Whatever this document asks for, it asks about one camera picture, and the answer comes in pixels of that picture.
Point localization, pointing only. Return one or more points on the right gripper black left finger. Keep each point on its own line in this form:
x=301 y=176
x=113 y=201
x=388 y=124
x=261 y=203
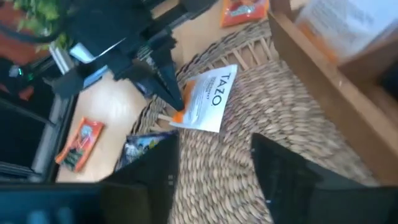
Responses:
x=158 y=186

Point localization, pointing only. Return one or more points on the wooden tea organiser box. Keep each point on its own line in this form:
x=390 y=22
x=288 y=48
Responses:
x=326 y=93

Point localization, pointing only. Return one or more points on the small green potted plant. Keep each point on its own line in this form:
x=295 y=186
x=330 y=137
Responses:
x=40 y=12

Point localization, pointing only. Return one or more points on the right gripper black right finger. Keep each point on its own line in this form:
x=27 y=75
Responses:
x=295 y=193

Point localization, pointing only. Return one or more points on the white orange Tazo tea packet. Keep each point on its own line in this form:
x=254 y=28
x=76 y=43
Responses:
x=208 y=99
x=348 y=28

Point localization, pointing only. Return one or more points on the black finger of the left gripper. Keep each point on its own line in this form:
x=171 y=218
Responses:
x=146 y=82
x=169 y=68

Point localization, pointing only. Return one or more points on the black aluminium table frame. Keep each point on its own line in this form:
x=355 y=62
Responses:
x=21 y=140

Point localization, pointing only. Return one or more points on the red tea packet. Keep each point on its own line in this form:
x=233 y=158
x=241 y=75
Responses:
x=245 y=12
x=81 y=143

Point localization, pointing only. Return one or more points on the round woven straw placemat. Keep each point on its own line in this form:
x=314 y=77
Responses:
x=236 y=161

